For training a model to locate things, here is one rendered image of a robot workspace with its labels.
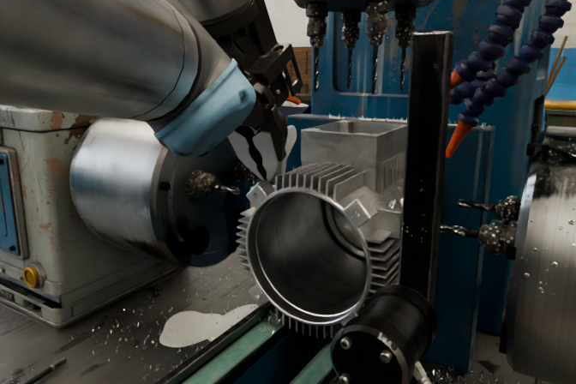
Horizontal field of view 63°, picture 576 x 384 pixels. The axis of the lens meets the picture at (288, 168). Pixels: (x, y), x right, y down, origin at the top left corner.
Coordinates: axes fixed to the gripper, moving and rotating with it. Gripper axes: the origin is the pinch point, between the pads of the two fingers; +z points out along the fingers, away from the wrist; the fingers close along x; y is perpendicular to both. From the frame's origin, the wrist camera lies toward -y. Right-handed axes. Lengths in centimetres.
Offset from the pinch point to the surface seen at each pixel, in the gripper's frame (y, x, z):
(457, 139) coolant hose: 9.3, -19.3, -1.0
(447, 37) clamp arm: 2.8, -20.8, -16.2
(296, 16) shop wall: 469, 302, 188
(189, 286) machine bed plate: 0.0, 30.6, 33.6
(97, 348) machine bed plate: -19.5, 28.2, 22.3
